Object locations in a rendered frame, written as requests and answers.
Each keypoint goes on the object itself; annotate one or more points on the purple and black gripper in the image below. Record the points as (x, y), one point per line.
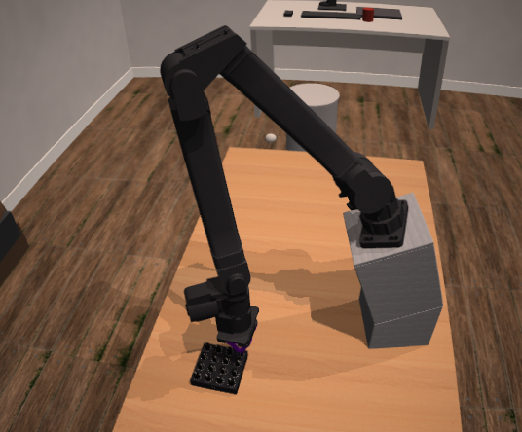
(244, 327)

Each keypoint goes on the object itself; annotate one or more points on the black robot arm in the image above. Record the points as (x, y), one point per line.
(223, 52)

